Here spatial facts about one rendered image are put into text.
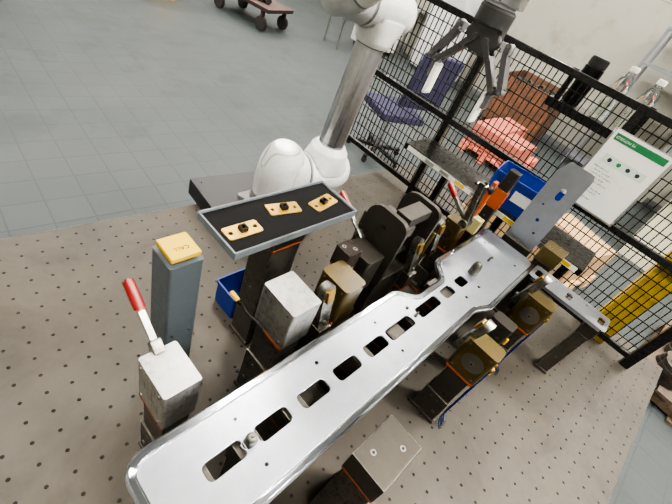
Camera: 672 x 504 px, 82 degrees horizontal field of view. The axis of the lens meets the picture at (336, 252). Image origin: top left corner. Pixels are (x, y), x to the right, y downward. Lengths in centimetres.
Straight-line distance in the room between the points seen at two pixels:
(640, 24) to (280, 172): 662
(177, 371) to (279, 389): 20
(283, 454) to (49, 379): 63
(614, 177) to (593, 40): 591
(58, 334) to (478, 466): 119
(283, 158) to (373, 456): 101
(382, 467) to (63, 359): 81
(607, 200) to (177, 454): 167
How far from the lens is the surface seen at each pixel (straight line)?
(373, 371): 90
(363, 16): 132
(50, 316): 128
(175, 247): 78
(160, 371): 74
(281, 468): 76
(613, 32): 760
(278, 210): 91
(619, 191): 184
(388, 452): 80
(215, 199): 155
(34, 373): 119
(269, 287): 80
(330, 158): 152
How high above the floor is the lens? 170
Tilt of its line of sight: 39 degrees down
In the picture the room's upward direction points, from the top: 24 degrees clockwise
